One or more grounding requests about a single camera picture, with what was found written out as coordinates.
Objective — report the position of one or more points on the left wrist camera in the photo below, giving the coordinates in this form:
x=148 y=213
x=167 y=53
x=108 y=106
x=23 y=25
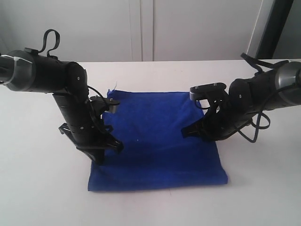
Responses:
x=101 y=104

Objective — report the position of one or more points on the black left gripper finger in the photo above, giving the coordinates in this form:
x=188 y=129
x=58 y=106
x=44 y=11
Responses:
x=95 y=155
x=113 y=144

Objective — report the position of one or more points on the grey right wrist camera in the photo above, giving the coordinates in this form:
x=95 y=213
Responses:
x=211 y=91

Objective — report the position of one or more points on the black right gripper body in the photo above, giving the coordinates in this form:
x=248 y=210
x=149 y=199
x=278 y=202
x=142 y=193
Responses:
x=223 y=120

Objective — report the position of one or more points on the blue towel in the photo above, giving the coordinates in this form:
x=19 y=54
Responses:
x=155 y=154

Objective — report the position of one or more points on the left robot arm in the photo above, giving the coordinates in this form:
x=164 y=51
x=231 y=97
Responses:
x=27 y=71

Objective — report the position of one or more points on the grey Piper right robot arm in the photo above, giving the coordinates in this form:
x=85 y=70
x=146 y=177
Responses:
x=245 y=101

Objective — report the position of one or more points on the dark vertical post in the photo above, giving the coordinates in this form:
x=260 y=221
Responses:
x=276 y=21

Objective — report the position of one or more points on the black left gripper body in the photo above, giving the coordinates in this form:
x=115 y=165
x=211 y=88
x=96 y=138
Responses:
x=84 y=127

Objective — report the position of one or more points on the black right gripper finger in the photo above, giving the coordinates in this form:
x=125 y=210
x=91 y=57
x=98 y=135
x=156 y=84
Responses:
x=194 y=130

